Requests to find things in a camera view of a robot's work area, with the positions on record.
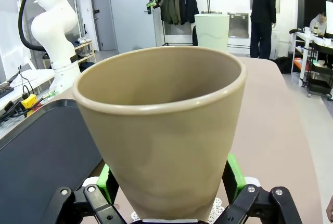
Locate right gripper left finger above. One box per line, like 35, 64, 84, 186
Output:
46, 163, 127, 224

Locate black cable hose left arm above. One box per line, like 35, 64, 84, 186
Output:
18, 0, 48, 53

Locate pale green plastic cup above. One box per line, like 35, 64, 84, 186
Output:
194, 13, 230, 53

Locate white office desk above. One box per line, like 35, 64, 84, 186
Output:
289, 30, 333, 87

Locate yellow emergency stop box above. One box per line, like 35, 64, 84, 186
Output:
20, 94, 39, 110

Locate seated person at desk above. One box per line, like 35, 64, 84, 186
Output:
309, 10, 328, 37

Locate brown plastic cup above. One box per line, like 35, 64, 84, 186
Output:
72, 46, 247, 222

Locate black plastic tray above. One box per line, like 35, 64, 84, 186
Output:
0, 98, 104, 224

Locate bystander in black clothes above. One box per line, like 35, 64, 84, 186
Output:
249, 0, 280, 60

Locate dark hanging jacket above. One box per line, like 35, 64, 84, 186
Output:
177, 0, 200, 25

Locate black utility cart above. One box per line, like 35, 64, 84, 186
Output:
306, 41, 333, 98

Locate olive green hanging jacket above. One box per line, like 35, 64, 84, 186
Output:
160, 0, 181, 25

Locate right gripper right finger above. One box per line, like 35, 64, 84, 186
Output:
220, 153, 304, 224

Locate person's left hand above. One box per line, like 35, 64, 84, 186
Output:
326, 195, 333, 223

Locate wooden shoe shelf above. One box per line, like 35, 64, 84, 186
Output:
42, 40, 97, 70

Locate grey door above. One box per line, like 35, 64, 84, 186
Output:
89, 0, 118, 52

